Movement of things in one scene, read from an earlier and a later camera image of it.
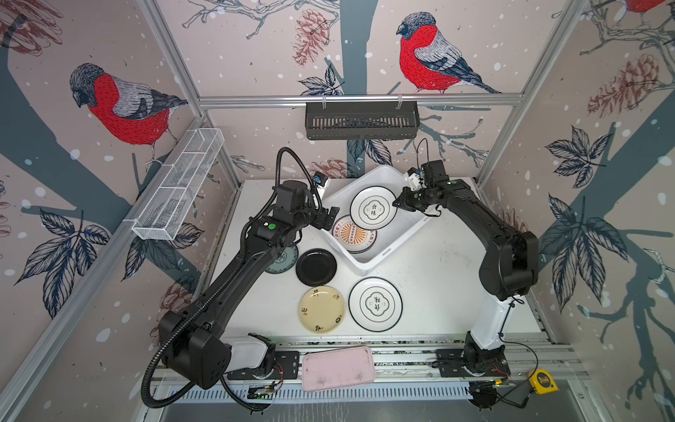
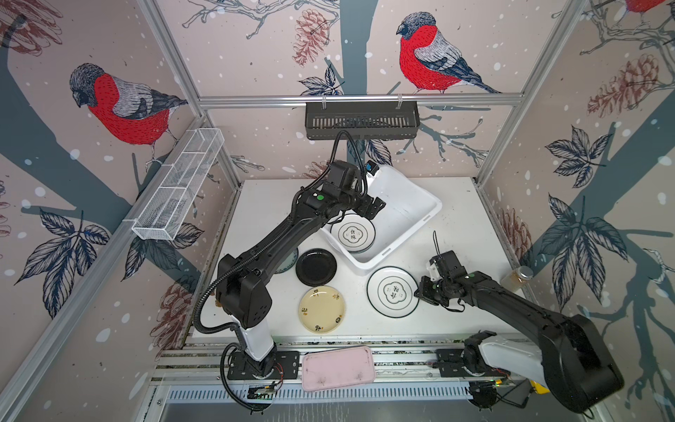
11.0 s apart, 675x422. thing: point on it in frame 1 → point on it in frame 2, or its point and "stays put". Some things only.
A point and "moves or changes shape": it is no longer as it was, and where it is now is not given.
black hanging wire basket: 362,120 stays put
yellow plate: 322,309 stays put
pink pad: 339,367 stays put
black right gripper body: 417,200 → 434,290
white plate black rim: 372,207 moves or changes shape
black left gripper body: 318,218 → 363,205
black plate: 315,266 stays put
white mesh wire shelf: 166,207 stays put
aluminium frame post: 158,20 stays put
